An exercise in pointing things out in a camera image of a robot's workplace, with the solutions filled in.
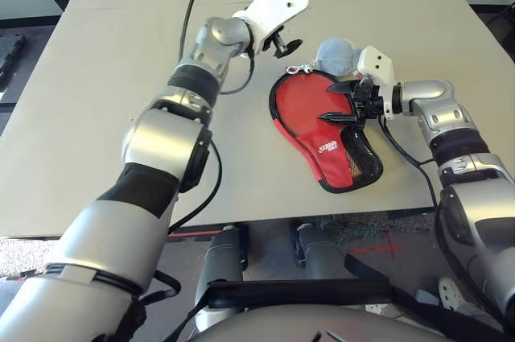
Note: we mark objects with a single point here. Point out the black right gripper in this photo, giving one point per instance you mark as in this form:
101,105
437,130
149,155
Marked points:
366,104

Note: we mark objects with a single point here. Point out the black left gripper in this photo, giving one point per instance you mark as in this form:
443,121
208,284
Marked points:
271,44

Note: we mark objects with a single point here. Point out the grey fluffy pom-pom zipper pull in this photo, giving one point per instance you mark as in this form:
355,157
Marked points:
336,56

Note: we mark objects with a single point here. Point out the red black paddle case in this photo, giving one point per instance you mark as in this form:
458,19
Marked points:
310,137

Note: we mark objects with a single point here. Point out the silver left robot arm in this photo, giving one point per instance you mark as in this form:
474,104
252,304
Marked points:
161,145

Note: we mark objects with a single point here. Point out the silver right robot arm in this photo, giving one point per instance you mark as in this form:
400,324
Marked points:
475,181

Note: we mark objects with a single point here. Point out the grey speckled floor mat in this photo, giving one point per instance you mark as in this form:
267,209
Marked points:
362,229

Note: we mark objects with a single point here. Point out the grey robot right leg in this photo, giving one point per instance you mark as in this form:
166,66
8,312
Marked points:
322,255

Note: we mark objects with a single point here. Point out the grey robot leg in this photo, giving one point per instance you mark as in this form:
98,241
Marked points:
322,255
221,265

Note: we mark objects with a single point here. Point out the black harness bar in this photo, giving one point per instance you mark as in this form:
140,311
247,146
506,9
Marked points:
301,291

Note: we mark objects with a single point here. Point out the grey robot left leg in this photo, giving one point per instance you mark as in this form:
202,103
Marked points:
221,265

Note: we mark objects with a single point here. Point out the grey robot torso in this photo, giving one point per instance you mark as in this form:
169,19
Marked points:
301,328

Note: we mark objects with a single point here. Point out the black foam floor mats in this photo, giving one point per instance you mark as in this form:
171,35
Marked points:
12,56

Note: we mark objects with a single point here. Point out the pale speckled floor mat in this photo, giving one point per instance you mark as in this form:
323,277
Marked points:
20,257

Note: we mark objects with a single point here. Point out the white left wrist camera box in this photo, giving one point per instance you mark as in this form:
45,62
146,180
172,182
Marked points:
277,4

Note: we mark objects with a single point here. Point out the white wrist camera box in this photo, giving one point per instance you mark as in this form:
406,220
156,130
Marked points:
277,4
378,64

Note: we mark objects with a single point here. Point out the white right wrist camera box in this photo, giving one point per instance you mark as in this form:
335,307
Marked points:
378,64

